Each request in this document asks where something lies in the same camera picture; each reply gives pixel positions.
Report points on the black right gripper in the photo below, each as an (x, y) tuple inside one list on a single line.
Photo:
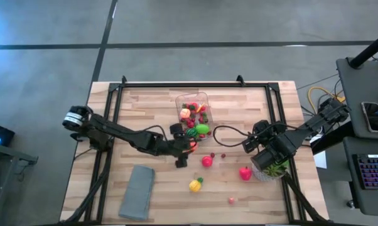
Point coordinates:
[(264, 160)]

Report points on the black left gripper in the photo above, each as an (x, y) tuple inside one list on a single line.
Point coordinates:
[(179, 149)]

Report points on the orange toy pumpkin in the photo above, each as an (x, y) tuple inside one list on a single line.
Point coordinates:
[(194, 147)]

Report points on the toy watermelon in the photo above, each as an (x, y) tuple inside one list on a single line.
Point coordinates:
[(192, 132)]

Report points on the red toy strawberry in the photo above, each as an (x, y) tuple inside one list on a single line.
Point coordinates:
[(202, 136), (194, 105), (203, 118)]

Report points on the red toy apple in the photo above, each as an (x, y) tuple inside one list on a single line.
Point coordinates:
[(245, 173)]

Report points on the toy peach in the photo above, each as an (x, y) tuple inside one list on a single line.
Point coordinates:
[(185, 113)]

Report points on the yellow toy lemon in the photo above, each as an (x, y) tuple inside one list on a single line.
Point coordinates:
[(194, 186)]

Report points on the small yellow toy fruit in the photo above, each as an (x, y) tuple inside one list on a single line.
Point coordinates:
[(201, 108)]

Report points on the clear plastic tupperware container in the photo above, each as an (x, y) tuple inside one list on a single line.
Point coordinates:
[(182, 99)]

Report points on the small pink berry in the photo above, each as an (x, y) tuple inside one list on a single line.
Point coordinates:
[(231, 200)]

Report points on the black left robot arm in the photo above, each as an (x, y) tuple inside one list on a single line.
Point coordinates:
[(123, 135)]

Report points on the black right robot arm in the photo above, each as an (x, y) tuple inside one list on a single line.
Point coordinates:
[(302, 133)]

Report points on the potted succulent in white pot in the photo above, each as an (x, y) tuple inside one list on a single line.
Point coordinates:
[(275, 172)]

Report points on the red toy tomato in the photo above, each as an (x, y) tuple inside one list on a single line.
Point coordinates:
[(207, 161)]

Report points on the white paper sheet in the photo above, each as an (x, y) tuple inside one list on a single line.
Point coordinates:
[(320, 160)]

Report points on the grey folded cloth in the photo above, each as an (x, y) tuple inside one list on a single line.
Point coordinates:
[(137, 192)]

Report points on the grey desk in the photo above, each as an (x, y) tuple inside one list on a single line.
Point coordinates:
[(358, 84), (355, 201)]

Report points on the backlit keyboard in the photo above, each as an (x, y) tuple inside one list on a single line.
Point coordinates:
[(374, 172)]

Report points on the black smartphone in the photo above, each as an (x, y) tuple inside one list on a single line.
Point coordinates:
[(374, 117)]

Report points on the black pole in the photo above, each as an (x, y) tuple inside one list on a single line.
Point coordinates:
[(368, 50)]

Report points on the grey side table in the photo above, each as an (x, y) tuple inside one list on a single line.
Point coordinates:
[(7, 157)]

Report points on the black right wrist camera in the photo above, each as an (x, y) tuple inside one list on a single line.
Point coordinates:
[(250, 145)]

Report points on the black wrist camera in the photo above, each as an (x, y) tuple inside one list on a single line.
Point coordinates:
[(176, 129), (250, 145)]

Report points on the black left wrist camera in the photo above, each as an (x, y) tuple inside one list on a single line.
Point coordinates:
[(176, 129)]

